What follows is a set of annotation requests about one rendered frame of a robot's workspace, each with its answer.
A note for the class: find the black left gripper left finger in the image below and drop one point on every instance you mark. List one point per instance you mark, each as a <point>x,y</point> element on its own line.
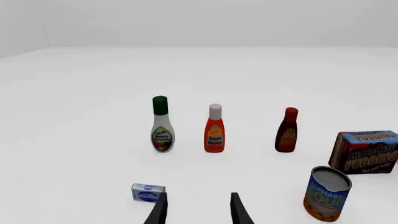
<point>158,213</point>

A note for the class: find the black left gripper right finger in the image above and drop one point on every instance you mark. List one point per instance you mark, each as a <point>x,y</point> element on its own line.
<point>239,213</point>

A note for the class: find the dark bbq sauce bottle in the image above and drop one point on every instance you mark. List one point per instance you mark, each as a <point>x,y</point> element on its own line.
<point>286,135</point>

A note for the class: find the small blue cream cheese box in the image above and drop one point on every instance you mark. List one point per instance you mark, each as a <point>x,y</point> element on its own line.
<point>146,193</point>

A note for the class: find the tomato ketchup bottle white cap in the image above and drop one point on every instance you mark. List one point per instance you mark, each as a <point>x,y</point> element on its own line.
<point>214,135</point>

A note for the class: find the ranch dressing bottle green cap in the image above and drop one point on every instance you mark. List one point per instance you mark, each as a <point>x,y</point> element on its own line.
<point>162,130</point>

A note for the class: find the alphabet soup tin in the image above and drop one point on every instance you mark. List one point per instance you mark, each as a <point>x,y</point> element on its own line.
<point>326,196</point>

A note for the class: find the chocolate pudding box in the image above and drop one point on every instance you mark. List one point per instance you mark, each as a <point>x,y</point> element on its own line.
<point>367,154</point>

